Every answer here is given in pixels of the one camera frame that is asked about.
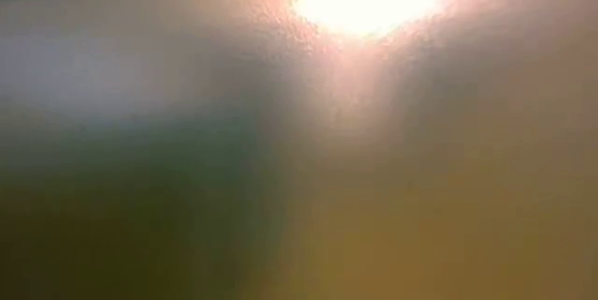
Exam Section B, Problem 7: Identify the yellow translucent plastic basket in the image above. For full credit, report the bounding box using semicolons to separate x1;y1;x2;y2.
0;0;598;300

